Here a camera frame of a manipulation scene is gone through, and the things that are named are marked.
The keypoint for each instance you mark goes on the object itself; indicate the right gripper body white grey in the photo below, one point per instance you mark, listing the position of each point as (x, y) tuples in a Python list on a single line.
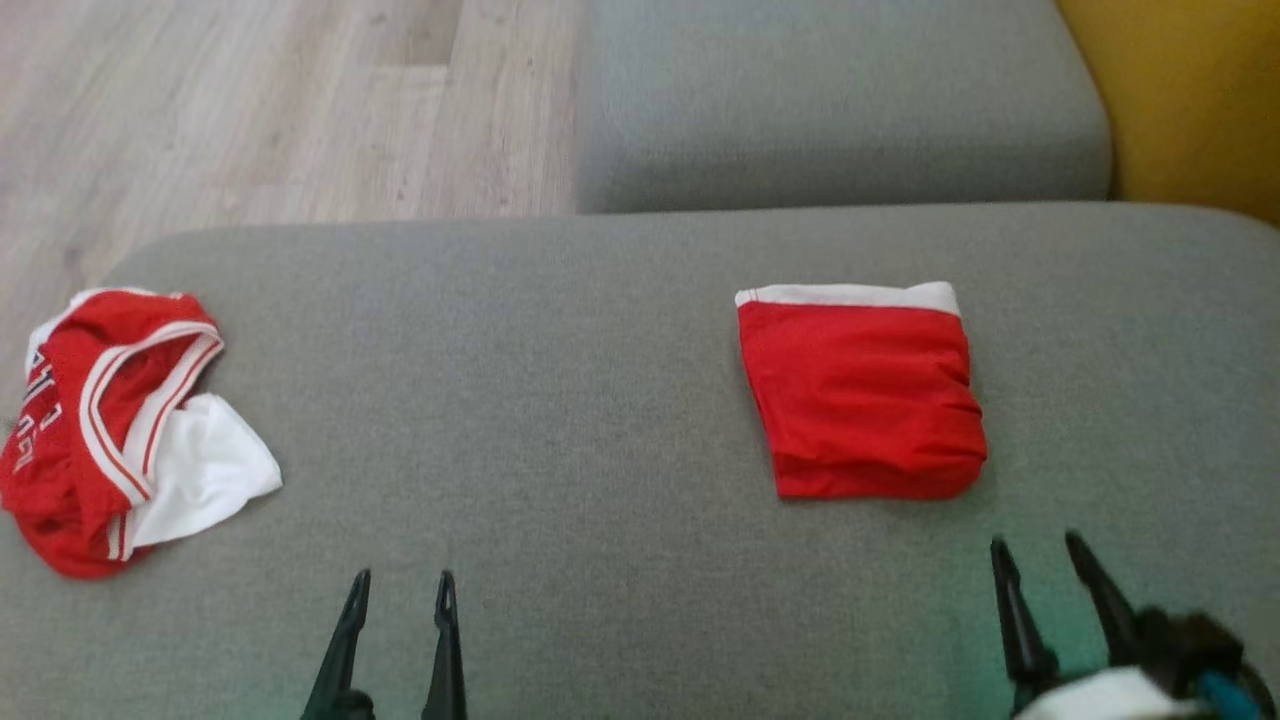
[(1170, 680)]

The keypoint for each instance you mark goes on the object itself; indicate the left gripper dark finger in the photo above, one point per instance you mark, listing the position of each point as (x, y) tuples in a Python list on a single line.
[(340, 670), (445, 670)]

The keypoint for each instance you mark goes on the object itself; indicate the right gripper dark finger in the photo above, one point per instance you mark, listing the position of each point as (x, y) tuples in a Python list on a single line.
[(1020, 630), (1108, 605)]

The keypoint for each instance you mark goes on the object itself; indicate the red shorts white waistband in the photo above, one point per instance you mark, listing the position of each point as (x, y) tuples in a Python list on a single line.
[(860, 400)]

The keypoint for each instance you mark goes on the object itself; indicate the red white basketball jersey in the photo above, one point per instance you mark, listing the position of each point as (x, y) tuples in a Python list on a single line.
[(60, 470)]

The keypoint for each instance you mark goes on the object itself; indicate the large grey sofa seat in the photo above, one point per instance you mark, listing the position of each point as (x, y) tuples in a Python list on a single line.
[(550, 400)]

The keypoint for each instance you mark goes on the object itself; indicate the yellow furniture piece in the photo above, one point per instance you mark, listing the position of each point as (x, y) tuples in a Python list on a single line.
[(1190, 100)]

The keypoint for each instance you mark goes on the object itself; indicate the small grey sofa cushion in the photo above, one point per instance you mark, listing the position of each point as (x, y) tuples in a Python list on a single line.
[(840, 100)]

